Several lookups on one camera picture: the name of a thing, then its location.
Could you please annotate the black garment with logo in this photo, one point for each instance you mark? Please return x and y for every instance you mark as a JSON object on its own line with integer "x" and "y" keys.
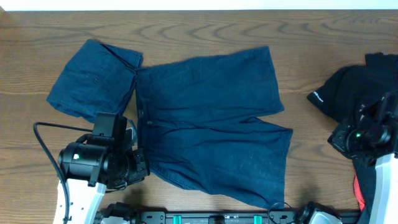
{"x": 355, "y": 87}

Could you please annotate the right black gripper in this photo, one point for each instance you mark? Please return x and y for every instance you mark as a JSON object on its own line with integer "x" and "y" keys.
{"x": 338, "y": 139}

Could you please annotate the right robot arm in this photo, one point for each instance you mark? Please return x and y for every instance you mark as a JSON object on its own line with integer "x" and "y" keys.
{"x": 372, "y": 139}

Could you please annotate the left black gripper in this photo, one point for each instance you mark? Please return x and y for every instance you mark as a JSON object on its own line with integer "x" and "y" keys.
{"x": 143, "y": 169}

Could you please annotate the navy blue shorts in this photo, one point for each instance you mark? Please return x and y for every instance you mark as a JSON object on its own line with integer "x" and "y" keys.
{"x": 200, "y": 123}

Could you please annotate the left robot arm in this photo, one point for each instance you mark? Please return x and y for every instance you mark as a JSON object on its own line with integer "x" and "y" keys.
{"x": 97, "y": 163}

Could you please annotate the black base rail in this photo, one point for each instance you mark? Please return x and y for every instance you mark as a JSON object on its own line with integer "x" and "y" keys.
{"x": 311, "y": 213}

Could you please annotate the folded navy shorts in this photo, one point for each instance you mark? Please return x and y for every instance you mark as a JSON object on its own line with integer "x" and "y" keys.
{"x": 98, "y": 78}

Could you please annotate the red cloth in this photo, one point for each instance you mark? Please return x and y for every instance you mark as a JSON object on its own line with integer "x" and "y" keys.
{"x": 358, "y": 193}

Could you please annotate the dark blue cloth pile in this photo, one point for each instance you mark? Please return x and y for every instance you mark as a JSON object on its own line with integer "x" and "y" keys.
{"x": 367, "y": 181}

